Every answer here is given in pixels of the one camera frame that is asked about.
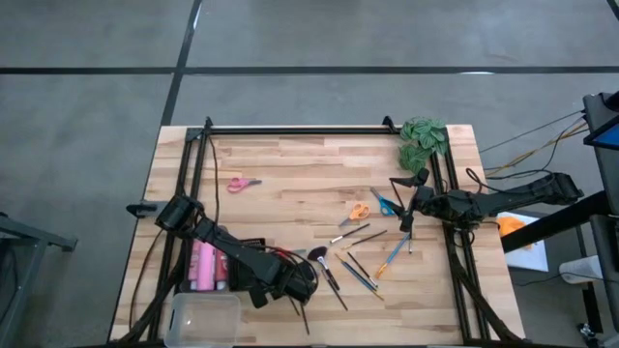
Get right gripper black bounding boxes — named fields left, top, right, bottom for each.
left=388, top=167, right=440, bottom=235

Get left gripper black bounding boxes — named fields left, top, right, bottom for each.
left=249, top=262, right=320, bottom=311

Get long black paintbrush silver ferrule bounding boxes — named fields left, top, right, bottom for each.
left=320, top=269, right=350, bottom=312

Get red paint bottle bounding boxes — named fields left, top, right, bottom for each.
left=214, top=247, right=229, bottom=292

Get blue paintbrush yellow ends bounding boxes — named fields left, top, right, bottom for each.
left=334, top=251, right=386, bottom=303

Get light pink paint bottle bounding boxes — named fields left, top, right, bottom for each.
left=196, top=241, right=217, bottom=293

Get thin black paintbrush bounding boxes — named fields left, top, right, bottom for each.
left=346, top=250, right=380, bottom=290

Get thin brown paintbrush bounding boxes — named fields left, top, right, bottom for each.
left=391, top=181, right=406, bottom=213

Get blue scissors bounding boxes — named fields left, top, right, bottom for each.
left=368, top=187, right=398, bottom=218

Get black mesh basket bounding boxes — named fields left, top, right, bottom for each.
left=226, top=236, right=268, bottom=292

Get green striped potted plant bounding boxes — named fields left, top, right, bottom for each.
left=398, top=116, right=450, bottom=175

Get blue and orange paintbrush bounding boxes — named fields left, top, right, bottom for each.
left=375, top=232, right=413, bottom=280

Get black paintbrush yellow ferrule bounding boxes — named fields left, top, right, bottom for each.
left=341, top=229, right=389, bottom=250

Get orange scissors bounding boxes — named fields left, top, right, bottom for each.
left=338, top=202, right=372, bottom=228

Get clear plastic container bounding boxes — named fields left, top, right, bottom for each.
left=162, top=291, right=243, bottom=348

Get orange cloth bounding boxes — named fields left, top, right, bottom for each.
left=496, top=216, right=534, bottom=250

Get pink scissors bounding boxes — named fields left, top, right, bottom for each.
left=225, top=176, right=263, bottom=195

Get white sheet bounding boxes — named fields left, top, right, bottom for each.
left=495, top=211, right=550, bottom=274

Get black diagonal beam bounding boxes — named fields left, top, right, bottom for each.
left=500, top=189, right=619, bottom=254

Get white paper roll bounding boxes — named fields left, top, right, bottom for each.
left=559, top=254, right=605, bottom=286

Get monitor with blue screen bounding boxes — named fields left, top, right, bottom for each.
left=582, top=90, right=619, bottom=152

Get grey metal stand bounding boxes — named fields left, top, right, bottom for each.
left=0, top=211, right=78, bottom=348

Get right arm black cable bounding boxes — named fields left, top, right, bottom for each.
left=465, top=166, right=557, bottom=194

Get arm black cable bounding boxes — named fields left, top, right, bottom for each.
left=206, top=136, right=221, bottom=228
left=465, top=166, right=557, bottom=194

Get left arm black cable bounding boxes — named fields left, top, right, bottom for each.
left=206, top=136, right=221, bottom=228

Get black aluminium table frame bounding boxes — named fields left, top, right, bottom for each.
left=115, top=115, right=528, bottom=347

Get black floor cable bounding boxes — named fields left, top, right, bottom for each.
left=478, top=109, right=587, bottom=155

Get yellow cable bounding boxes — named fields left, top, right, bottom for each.
left=483, top=120, right=590, bottom=171

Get brown cable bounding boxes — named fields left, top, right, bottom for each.
left=127, top=227, right=166, bottom=331

